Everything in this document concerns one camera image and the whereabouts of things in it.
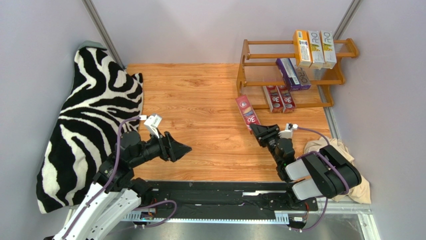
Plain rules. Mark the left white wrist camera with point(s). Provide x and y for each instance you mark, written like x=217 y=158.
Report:
x=152 y=123

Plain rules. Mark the silver yellow R.O.C.S. toothpaste box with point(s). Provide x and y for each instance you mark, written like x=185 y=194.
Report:
x=316 y=50

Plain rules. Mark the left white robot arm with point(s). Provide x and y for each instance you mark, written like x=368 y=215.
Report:
x=115 y=191

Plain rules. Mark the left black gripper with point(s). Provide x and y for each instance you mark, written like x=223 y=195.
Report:
x=175 y=150

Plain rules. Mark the zebra pattern cushion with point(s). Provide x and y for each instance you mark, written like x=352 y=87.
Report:
x=104 y=99

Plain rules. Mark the red 3D toothpaste box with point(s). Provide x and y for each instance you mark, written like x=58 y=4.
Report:
x=287 y=99
x=273 y=99

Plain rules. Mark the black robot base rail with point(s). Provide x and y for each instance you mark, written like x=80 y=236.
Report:
x=223 y=202

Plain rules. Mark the orange white R.O.C.S. toothpaste box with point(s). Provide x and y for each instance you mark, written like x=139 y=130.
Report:
x=328 y=48

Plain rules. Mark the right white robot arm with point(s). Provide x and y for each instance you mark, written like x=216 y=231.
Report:
x=318 y=173

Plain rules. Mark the small red toothpaste box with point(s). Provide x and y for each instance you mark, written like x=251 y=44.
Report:
x=247 y=112

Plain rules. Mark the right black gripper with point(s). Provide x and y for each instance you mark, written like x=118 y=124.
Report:
x=268 y=136

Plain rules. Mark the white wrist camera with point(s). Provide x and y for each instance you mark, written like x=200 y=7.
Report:
x=288 y=131
x=152 y=123

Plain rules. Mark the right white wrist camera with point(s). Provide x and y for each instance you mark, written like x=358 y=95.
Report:
x=288 y=131

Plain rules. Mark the orange wooden shelf rack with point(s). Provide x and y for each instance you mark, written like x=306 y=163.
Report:
x=258 y=68

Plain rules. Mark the purple white R.O.C.S. toothpaste box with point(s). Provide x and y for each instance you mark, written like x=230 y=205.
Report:
x=302 y=76

